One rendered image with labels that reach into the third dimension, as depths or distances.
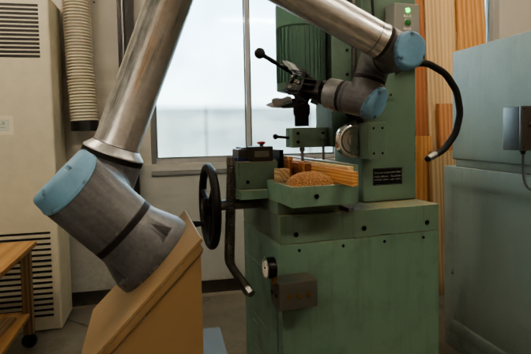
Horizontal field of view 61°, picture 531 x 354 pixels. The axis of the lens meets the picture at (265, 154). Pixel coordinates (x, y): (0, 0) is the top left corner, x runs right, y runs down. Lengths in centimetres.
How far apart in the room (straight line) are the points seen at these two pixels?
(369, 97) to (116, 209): 70
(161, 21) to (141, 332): 68
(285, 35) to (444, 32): 202
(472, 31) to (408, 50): 241
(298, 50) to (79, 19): 158
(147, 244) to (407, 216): 93
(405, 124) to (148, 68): 95
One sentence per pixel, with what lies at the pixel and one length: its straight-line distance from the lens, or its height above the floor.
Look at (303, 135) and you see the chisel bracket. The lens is 159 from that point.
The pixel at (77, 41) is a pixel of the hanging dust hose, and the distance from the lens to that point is 281.
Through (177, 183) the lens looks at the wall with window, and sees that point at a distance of 292.
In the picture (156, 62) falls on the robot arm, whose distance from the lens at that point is 113.
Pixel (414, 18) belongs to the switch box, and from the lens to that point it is 168.
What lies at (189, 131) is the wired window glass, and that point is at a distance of 298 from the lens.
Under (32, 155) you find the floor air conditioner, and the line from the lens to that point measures 270.
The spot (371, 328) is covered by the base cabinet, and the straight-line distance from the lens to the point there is 163.
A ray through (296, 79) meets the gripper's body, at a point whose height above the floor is 121.
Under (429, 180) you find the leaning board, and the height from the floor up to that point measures 72.
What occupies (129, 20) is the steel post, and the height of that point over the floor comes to 173.
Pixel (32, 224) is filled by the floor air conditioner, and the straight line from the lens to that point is 274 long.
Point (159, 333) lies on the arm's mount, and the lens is 89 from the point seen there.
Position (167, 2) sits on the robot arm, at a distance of 115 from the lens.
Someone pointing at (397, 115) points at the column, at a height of 110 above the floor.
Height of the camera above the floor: 106
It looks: 3 degrees down
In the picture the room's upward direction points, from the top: 1 degrees counter-clockwise
